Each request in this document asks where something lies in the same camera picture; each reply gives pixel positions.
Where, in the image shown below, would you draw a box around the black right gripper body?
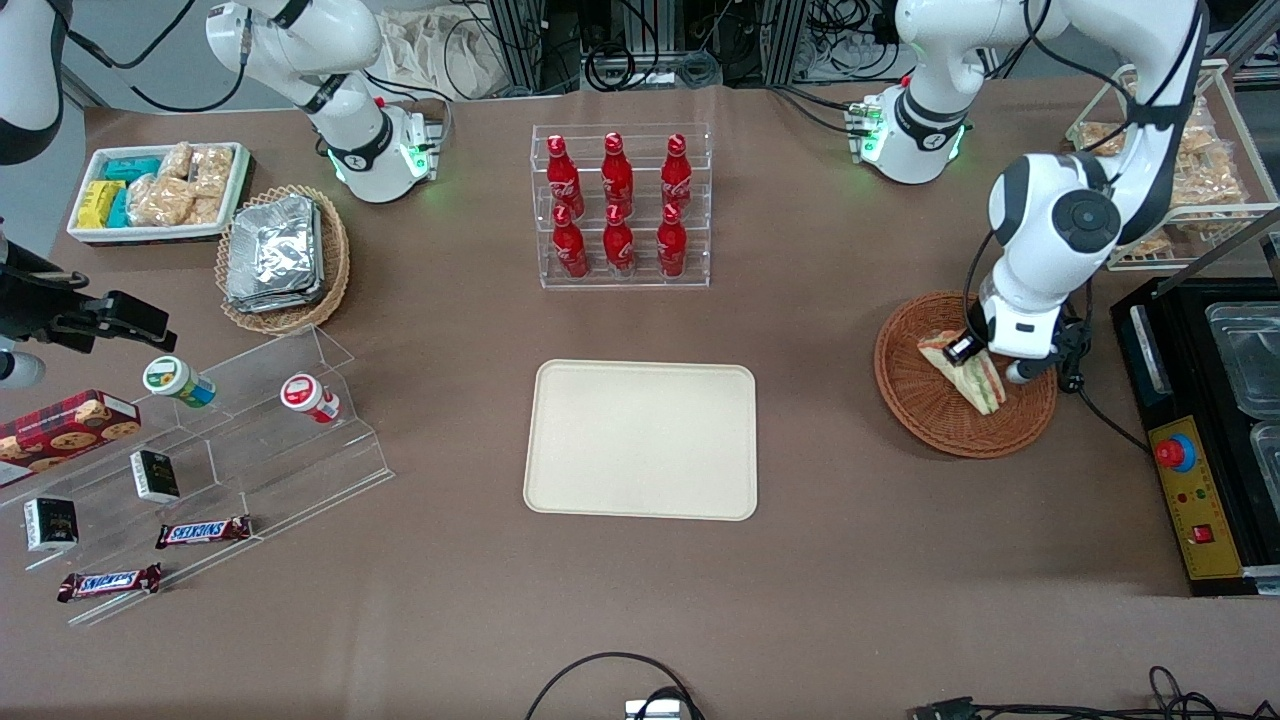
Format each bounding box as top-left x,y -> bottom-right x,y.
0,240 -> 96,351

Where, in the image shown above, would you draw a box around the triangular sandwich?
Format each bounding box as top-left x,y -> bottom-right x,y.
917,329 -> 1008,416

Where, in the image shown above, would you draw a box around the round brown wicker basket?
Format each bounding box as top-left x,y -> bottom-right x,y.
874,291 -> 1059,459

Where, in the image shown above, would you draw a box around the oval tan wicker basket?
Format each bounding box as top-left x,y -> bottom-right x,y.
216,185 -> 351,336

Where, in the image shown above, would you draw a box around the cream rectangular tray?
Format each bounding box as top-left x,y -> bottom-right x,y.
523,359 -> 759,522

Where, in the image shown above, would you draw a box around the green lid yogurt cup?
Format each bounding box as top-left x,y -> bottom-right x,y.
142,355 -> 218,409

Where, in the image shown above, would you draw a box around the white rectangular snack bin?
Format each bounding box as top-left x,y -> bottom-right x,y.
67,142 -> 253,246

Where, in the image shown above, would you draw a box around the yellow snack packet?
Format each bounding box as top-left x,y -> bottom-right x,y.
77,180 -> 126,230

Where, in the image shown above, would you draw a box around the silver foil pouch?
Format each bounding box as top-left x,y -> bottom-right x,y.
226,270 -> 327,314
228,196 -> 321,299

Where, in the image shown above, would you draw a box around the red cookie box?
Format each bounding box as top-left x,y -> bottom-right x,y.
0,389 -> 143,490

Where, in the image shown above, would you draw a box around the small black box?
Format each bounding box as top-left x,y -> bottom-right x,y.
23,496 -> 80,554
129,449 -> 183,505

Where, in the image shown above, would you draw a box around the red lid yogurt cup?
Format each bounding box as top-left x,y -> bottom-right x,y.
279,372 -> 342,425

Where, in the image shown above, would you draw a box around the clear acrylic stepped shelf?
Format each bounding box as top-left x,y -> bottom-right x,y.
0,324 -> 395,629

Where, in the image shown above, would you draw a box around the brown snickers bar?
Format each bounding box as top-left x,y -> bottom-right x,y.
56,563 -> 164,604
155,515 -> 255,551

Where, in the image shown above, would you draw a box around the brown table cover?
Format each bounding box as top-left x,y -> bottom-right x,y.
0,84 -> 1280,720

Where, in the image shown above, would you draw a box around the large clear plastic container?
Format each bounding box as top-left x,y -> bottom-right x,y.
1204,299 -> 1280,422

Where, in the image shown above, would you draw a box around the black machine with yellow panel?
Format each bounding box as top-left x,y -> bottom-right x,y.
1111,274 -> 1280,599

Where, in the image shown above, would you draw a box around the red cola bottle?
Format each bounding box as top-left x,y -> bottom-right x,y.
602,203 -> 637,277
601,131 -> 635,215
546,134 -> 585,219
551,205 -> 590,280
660,133 -> 694,213
656,203 -> 690,279

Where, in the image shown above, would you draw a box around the small clear plastic container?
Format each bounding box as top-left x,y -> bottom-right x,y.
1249,420 -> 1280,493

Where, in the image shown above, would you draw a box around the clear acrylic bottle rack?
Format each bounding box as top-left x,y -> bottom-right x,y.
531,123 -> 713,291

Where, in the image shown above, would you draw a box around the cream cloth bag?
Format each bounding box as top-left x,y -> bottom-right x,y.
377,8 -> 507,102

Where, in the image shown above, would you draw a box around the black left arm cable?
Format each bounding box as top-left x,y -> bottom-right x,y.
962,0 -> 1207,336

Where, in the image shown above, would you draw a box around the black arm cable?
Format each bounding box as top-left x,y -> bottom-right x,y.
60,0 -> 252,114
962,0 -> 1207,336

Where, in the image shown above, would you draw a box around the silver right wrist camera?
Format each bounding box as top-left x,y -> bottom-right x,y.
0,349 -> 47,392

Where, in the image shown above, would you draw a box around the black power cable with plug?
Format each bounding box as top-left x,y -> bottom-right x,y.
1050,285 -> 1153,455

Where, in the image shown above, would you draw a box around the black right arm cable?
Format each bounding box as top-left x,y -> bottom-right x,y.
60,0 -> 252,114

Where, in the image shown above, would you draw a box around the black left arm base cables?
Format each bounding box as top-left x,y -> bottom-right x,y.
768,84 -> 863,138

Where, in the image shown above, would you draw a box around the black arm base cables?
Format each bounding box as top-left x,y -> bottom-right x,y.
768,84 -> 863,138
362,68 -> 457,133

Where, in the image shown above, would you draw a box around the white wire basket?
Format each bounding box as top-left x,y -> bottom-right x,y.
1065,58 -> 1253,273

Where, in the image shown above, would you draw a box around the aluminium frame profile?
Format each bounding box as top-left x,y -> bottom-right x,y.
763,0 -> 813,88
487,0 -> 583,97

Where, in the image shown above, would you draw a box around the black right arm base cables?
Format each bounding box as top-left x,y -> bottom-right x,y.
362,68 -> 457,133

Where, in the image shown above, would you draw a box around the thin black cable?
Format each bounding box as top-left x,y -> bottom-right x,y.
972,664 -> 1280,720

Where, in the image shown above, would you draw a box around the background cable bundle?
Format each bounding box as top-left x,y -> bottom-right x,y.
584,0 -> 723,93

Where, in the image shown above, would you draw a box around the black looped cable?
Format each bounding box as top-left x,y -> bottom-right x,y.
524,651 -> 707,720

